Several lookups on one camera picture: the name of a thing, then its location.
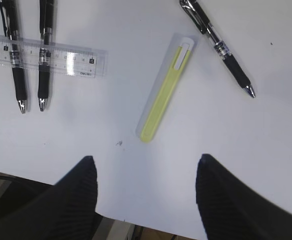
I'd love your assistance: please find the black gel pen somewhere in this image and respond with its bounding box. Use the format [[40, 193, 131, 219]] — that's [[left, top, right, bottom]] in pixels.
[[37, 0, 55, 112], [179, 0, 256, 99], [0, 0, 28, 114]]

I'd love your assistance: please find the black gel pen middle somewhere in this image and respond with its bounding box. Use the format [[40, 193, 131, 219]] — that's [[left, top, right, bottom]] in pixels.
[[37, 0, 55, 112]]

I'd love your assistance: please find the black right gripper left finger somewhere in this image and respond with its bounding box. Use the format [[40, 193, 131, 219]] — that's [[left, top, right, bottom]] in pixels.
[[0, 156, 98, 240]]

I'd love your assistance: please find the clear plastic ruler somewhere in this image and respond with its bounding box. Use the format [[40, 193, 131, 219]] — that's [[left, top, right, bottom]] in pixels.
[[0, 35, 108, 78]]

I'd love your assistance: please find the black gel pen right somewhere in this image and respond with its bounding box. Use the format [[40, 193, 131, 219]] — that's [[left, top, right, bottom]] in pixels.
[[179, 0, 256, 99]]

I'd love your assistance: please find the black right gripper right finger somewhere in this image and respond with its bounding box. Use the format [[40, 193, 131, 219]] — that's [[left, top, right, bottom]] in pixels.
[[195, 153, 292, 240]]

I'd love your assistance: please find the yellow pen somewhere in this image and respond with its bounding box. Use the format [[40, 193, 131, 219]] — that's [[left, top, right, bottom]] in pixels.
[[135, 33, 199, 143]]

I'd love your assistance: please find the black gel pen left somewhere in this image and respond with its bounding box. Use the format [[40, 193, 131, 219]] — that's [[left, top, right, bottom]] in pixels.
[[0, 0, 28, 114]]

